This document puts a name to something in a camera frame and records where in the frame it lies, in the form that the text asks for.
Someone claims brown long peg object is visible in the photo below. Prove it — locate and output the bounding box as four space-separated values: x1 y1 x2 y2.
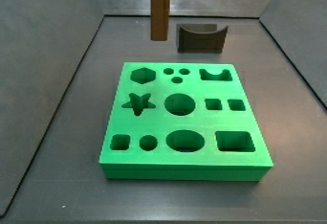
150 0 169 41

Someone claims green shape sorter block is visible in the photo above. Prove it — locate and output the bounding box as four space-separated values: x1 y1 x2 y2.
99 62 273 181

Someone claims dark grey curved holder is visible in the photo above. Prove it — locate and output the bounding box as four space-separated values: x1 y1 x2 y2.
176 24 228 54

